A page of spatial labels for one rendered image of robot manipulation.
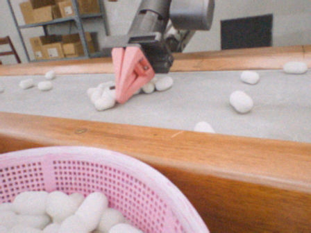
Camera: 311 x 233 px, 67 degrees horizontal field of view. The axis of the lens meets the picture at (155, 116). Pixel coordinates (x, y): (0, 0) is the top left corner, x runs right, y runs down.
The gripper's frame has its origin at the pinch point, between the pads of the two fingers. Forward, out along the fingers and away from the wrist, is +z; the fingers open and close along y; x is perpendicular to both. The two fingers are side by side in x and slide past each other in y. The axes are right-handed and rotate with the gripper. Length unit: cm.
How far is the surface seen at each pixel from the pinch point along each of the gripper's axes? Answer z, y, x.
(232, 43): -147, -27, 152
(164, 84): -5.8, 3.3, 5.5
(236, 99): -1.0, 16.4, 0.3
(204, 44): -149, -55, 154
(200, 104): -1.4, 11.1, 3.2
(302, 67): -13.9, 23.4, 11.4
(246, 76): -9.7, 15.8, 8.1
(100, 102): 1.7, -2.7, -0.8
